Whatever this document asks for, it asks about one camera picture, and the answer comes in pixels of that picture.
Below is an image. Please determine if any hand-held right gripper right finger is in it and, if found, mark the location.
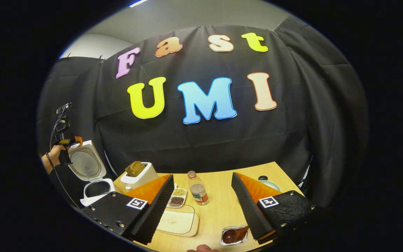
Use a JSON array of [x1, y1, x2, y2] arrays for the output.
[[231, 172, 314, 245]]

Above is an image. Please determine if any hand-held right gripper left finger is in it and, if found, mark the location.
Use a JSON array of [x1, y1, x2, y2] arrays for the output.
[[81, 174, 175, 245]]

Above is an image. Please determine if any white rice cooker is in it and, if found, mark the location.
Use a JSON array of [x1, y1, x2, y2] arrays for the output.
[[68, 140, 115, 207]]

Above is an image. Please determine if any brown wooden spoon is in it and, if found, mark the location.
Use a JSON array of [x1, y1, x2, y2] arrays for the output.
[[222, 226, 250, 244]]

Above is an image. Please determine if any white divided dish of beans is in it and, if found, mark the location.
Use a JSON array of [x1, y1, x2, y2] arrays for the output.
[[167, 184, 187, 209]]

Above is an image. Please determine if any light green plate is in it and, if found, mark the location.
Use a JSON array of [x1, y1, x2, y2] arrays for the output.
[[257, 179, 282, 192]]

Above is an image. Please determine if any white toaster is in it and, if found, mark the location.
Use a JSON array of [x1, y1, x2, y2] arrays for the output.
[[120, 162, 158, 190]]

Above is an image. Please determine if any clear plastic bottle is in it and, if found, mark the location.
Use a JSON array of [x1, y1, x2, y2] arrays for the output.
[[188, 171, 209, 205]]

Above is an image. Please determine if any brown bread slice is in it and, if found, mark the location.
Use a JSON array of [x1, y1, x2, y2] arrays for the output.
[[125, 161, 146, 177]]

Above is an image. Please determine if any black backdrop cloth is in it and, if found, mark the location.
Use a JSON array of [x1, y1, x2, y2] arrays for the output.
[[37, 16, 370, 210]]

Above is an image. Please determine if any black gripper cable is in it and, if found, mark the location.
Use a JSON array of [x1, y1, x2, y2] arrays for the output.
[[46, 105, 81, 208]]

